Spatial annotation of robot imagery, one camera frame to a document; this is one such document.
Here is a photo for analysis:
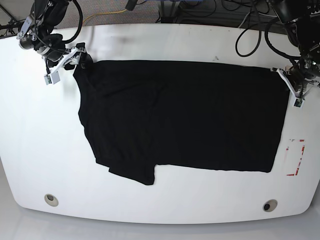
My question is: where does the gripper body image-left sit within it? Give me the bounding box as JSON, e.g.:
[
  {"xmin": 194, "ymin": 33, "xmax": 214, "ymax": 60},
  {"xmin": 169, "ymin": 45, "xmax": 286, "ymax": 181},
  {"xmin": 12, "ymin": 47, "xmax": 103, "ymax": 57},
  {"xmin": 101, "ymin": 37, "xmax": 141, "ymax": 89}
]
[{"xmin": 34, "ymin": 33, "xmax": 66, "ymax": 62}]

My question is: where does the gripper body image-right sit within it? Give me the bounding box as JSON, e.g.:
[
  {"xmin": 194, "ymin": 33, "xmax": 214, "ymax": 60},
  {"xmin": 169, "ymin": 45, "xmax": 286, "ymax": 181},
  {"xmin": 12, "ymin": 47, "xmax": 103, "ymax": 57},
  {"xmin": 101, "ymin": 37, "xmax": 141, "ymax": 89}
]
[{"xmin": 292, "ymin": 59, "xmax": 320, "ymax": 88}]

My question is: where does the black T-shirt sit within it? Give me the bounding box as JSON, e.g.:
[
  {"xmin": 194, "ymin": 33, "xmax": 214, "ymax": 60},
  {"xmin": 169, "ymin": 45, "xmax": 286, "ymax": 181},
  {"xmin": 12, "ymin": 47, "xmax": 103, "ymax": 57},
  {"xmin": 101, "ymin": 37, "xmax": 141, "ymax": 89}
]
[{"xmin": 73, "ymin": 60, "xmax": 290, "ymax": 186}]

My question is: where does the red tape rectangle marking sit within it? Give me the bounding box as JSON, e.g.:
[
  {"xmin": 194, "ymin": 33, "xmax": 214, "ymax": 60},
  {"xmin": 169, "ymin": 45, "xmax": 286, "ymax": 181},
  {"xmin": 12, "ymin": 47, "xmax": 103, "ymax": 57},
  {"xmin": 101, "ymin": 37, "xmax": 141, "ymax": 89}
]
[{"xmin": 283, "ymin": 139, "xmax": 306, "ymax": 177}]

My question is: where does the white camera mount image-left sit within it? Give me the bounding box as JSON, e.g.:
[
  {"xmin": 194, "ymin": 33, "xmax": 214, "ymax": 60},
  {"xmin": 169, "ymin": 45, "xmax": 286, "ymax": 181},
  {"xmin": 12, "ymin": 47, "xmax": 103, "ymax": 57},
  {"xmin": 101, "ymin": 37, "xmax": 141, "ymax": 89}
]
[{"xmin": 44, "ymin": 46, "xmax": 84, "ymax": 85}]

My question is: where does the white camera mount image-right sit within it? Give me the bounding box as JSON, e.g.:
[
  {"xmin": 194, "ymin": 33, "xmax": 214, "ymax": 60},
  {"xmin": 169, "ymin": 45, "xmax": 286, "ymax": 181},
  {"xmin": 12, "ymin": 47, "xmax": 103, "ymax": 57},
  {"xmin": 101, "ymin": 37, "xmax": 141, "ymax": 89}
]
[{"xmin": 270, "ymin": 67, "xmax": 320, "ymax": 109}]

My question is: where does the black cable bundle floor left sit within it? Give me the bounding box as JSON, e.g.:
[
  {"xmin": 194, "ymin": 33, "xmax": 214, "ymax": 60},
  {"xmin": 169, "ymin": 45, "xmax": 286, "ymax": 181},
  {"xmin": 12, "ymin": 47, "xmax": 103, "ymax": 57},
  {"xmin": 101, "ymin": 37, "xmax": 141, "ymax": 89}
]
[{"xmin": 0, "ymin": 0, "xmax": 30, "ymax": 26}]

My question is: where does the yellow cable on floor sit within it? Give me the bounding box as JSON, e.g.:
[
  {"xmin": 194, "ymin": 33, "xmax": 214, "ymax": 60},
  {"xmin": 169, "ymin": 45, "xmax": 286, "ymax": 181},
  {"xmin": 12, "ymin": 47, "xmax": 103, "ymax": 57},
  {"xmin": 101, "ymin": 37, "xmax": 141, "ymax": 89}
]
[{"xmin": 83, "ymin": 8, "xmax": 127, "ymax": 25}]

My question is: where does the right table cable grommet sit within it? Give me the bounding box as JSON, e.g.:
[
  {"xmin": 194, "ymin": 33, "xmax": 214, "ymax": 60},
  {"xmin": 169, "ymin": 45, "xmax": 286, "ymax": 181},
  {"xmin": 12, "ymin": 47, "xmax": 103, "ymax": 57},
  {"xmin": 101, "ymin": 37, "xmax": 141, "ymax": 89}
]
[{"xmin": 262, "ymin": 199, "xmax": 278, "ymax": 213}]

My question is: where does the table cable grommet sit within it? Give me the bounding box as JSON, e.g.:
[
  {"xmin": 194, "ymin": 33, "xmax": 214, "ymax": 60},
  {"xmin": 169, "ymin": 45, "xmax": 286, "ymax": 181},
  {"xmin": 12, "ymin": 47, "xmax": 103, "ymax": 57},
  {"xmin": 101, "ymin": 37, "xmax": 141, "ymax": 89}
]
[
  {"xmin": 44, "ymin": 194, "xmax": 59, "ymax": 207},
  {"xmin": 262, "ymin": 199, "xmax": 278, "ymax": 213}
]

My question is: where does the left table cable grommet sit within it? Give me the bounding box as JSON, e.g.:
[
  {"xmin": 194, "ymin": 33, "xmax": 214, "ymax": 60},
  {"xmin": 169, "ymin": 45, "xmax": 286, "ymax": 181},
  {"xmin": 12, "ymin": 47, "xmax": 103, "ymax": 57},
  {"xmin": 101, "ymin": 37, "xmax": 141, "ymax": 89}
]
[{"xmin": 44, "ymin": 194, "xmax": 59, "ymax": 207}]

